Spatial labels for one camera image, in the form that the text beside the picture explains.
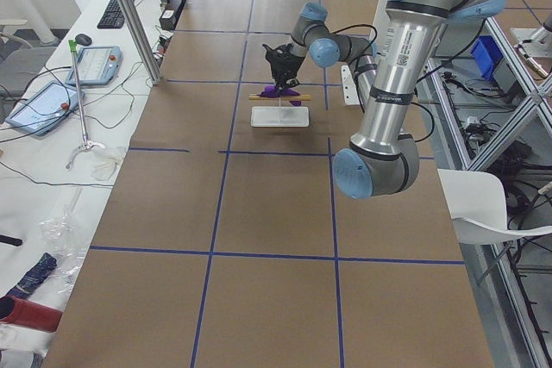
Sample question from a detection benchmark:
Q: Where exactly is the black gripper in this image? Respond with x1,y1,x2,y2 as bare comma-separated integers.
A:
270,43,304,95

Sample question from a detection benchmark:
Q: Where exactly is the purple towel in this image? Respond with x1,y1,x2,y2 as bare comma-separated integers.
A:
259,85,300,98

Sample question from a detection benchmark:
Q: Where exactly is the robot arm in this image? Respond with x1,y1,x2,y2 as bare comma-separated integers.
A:
266,0,506,199

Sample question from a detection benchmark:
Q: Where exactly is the white rack base tray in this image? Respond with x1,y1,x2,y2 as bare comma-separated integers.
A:
250,106,310,128

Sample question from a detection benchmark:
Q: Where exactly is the wooden rack rod near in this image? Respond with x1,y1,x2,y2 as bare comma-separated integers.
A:
248,94,311,102

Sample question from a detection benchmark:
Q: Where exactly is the black power adapter box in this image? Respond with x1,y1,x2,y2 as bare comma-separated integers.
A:
159,0,184,31

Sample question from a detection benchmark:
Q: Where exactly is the black keyboard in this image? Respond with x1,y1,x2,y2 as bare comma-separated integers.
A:
97,0,125,29

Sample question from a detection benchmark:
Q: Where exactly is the blue storage bin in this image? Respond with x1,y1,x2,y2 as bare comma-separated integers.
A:
470,35,504,81

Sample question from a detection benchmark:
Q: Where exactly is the teach pendant far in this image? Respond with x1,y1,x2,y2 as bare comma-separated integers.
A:
74,46,122,86

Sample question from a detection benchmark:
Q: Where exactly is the teach pendant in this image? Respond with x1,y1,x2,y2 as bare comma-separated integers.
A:
5,81,78,137
74,46,122,86

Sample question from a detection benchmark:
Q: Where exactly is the black computer mouse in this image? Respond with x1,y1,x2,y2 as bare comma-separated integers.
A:
74,34,92,46

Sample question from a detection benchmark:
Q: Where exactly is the grabber reach tool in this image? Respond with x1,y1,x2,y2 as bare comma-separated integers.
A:
66,40,106,170

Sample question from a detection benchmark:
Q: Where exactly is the white chair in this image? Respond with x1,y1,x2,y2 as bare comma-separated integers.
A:
437,169,551,246

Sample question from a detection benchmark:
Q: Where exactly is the teach pendant near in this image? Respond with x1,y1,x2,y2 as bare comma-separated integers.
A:
5,81,78,137

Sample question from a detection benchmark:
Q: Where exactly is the crumpled clear plastic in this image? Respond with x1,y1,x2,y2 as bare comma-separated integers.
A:
39,213,88,291

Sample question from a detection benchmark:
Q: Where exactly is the red cylinder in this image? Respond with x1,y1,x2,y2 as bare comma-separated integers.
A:
1,296,63,333

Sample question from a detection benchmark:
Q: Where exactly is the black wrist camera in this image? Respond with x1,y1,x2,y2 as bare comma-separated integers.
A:
262,44,285,65

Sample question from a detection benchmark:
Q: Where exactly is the aluminium frame post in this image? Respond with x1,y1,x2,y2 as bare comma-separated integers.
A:
117,0,161,85

